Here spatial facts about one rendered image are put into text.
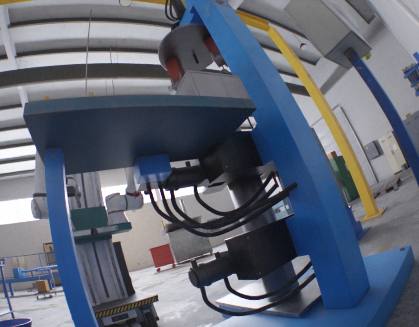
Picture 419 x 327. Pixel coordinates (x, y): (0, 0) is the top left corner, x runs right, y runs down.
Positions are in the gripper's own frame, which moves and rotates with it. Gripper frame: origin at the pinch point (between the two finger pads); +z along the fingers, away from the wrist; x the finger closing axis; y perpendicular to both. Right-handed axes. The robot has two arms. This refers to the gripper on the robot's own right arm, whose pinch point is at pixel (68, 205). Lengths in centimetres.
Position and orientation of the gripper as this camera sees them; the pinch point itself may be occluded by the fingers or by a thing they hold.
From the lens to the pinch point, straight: 140.3
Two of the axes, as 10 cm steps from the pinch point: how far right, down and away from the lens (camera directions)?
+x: -6.5, 0.9, -7.6
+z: 6.2, 6.4, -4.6
